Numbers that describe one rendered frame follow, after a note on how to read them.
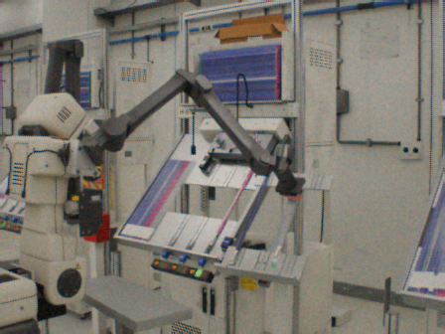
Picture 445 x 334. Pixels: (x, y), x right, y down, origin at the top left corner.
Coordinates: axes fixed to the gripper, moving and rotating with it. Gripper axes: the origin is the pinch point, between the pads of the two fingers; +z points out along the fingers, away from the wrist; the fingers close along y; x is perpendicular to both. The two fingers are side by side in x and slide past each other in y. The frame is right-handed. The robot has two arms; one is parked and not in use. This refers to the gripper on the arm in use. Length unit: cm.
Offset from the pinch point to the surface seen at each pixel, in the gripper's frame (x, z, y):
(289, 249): 9.9, 22.1, 8.0
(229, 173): -26, 24, 53
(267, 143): -40, 17, 35
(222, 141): -42, 19, 61
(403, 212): -104, 169, 12
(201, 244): 14, 22, 49
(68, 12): -222, 44, 335
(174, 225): 5, 24, 70
